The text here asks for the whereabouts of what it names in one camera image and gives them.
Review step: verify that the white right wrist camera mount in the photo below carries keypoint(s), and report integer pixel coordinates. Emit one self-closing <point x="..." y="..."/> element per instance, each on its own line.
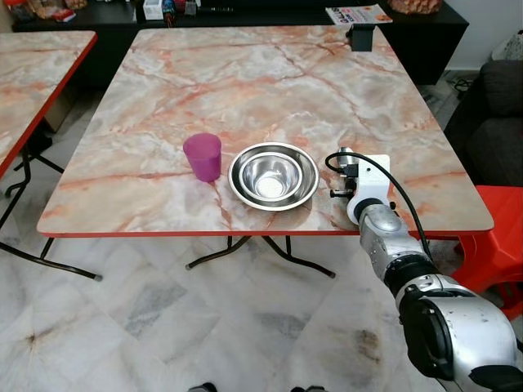
<point x="372" y="184"/>

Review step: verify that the red plastic stool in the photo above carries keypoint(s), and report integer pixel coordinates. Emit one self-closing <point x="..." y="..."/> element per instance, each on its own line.
<point x="498" y="237"/>

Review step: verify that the marble-pattern folding table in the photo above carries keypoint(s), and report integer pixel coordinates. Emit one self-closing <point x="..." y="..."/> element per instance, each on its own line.
<point x="33" y="82"/>
<point x="270" y="90"/>

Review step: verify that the purple plastic cup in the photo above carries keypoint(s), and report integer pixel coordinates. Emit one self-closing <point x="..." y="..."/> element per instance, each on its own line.
<point x="203" y="159"/>

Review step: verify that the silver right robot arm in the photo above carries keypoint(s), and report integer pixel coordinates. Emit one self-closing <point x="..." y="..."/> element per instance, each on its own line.
<point x="458" y="327"/>

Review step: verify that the black robot foot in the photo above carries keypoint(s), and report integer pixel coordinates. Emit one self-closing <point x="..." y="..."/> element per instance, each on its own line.
<point x="203" y="388"/>
<point x="309" y="389"/>

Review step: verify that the brown cardboard box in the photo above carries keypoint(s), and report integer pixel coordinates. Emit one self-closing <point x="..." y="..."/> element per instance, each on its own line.
<point x="61" y="110"/>

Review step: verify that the small white box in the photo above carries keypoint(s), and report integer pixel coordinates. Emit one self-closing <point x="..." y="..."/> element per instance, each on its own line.
<point x="153" y="11"/>

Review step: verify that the steel bowl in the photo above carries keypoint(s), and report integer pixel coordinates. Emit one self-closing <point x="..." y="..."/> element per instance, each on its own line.
<point x="274" y="175"/>

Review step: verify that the dark grey sofa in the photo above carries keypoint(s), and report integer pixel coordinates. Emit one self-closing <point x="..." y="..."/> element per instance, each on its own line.
<point x="494" y="122"/>

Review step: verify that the red orange ornament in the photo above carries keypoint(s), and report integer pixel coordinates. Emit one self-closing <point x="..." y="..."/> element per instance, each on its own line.
<point x="413" y="6"/>

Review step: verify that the white plastic bag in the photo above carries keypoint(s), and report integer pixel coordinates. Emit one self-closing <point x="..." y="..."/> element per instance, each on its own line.
<point x="508" y="49"/>

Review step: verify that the black robot right foot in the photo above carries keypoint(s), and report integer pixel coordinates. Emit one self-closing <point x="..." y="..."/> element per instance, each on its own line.
<point x="309" y="389"/>

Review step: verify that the black robot left foot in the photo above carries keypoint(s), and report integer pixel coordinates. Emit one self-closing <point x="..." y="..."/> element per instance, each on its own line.
<point x="203" y="388"/>

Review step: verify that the black clamp device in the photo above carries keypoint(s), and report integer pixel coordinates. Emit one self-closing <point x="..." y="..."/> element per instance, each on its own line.
<point x="362" y="37"/>

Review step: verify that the colourful snack packets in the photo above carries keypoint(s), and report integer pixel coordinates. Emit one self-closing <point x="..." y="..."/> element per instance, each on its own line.
<point x="53" y="8"/>

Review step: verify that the printed magazine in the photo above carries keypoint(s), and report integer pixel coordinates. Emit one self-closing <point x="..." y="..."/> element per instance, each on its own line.
<point x="359" y="15"/>

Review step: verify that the black low console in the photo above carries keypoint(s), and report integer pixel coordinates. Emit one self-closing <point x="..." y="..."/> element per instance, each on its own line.
<point x="425" y="49"/>

